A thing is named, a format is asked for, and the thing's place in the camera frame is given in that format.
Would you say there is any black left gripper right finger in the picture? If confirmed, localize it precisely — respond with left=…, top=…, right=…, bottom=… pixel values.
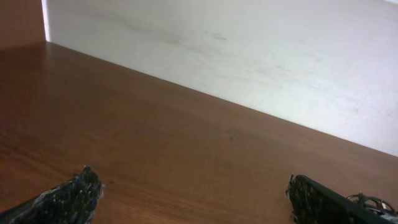
left=285, top=174, right=397, bottom=224

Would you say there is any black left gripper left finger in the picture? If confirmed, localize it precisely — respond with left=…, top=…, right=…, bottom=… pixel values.
left=1, top=166, right=103, bottom=224

